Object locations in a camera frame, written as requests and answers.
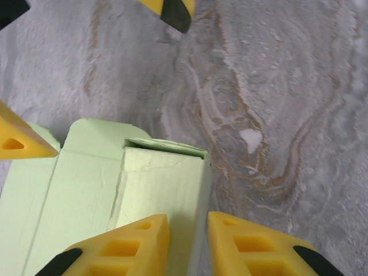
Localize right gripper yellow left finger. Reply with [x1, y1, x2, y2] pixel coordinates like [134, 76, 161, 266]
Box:
[36, 214, 171, 276]

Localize light green paper box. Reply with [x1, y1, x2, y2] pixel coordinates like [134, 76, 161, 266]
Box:
[0, 118, 213, 276]

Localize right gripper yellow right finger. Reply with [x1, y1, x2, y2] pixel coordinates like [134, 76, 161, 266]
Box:
[207, 212, 346, 276]

